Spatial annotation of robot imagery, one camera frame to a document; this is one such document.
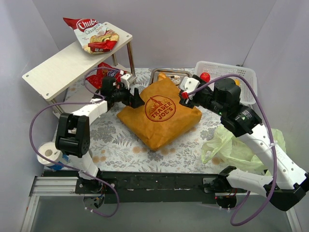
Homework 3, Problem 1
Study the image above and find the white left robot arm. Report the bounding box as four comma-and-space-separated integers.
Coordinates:
55, 74, 145, 193

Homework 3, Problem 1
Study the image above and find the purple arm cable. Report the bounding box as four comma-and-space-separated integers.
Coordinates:
188, 74, 277, 226
29, 67, 124, 218

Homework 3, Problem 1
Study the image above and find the red toy apple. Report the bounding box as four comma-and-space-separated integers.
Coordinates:
199, 72, 211, 83

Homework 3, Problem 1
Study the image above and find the floral patterned table mat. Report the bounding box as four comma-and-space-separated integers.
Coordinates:
53, 67, 266, 175

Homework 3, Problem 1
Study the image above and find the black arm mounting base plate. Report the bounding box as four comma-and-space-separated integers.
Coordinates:
74, 171, 249, 205

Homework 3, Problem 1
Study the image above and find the white sprinkled toy donut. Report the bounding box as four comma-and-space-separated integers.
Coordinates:
170, 75, 181, 86

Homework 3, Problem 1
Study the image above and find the white red cassava chips bag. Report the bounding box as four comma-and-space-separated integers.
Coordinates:
63, 17, 120, 54

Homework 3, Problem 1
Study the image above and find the mustard yellow tote bag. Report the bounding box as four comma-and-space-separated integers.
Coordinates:
117, 79, 202, 151

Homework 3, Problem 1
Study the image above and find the long orange toy bread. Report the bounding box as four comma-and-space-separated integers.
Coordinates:
157, 73, 167, 81

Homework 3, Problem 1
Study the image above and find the white plastic perforated basket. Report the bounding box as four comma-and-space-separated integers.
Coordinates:
194, 61, 258, 105

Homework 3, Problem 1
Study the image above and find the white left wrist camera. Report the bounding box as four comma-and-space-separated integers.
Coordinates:
120, 70, 134, 89

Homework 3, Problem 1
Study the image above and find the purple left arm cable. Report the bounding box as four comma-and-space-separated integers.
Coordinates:
29, 67, 124, 218

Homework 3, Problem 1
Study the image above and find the aluminium frame rail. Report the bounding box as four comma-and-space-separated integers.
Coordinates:
22, 177, 302, 232

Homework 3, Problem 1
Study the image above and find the stainless steel tray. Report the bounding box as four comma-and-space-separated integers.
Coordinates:
149, 68, 192, 85

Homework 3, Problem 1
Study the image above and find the red snack bag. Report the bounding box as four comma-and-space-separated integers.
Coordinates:
86, 62, 126, 89

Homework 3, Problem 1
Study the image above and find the white wooden two-tier shelf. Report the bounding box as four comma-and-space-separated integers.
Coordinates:
22, 22, 136, 116

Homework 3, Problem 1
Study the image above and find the light green plastic grocery bag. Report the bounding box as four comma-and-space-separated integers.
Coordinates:
200, 125, 287, 174

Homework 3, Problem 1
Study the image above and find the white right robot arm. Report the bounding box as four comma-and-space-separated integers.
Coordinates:
179, 74, 309, 211

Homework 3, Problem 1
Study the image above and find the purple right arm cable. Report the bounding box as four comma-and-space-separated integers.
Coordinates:
188, 74, 277, 226

